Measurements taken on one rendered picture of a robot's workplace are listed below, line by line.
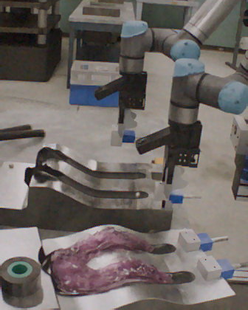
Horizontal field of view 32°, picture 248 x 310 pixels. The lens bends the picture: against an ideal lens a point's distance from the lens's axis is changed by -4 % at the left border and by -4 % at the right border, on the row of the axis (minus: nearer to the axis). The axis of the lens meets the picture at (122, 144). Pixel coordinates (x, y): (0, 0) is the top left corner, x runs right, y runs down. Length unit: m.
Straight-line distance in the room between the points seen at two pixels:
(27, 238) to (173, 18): 6.82
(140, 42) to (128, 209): 0.49
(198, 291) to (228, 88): 0.45
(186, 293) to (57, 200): 0.41
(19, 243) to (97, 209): 0.27
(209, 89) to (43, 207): 0.51
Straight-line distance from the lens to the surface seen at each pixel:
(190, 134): 1.13
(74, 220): 1.17
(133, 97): 1.36
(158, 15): 7.59
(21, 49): 5.09
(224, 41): 7.84
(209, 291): 0.98
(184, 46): 1.21
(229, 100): 1.01
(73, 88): 4.38
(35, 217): 1.18
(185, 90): 1.06
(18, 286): 0.83
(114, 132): 1.41
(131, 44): 1.32
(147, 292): 0.89
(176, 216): 1.30
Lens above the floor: 1.50
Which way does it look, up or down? 24 degrees down
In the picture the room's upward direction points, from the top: 5 degrees clockwise
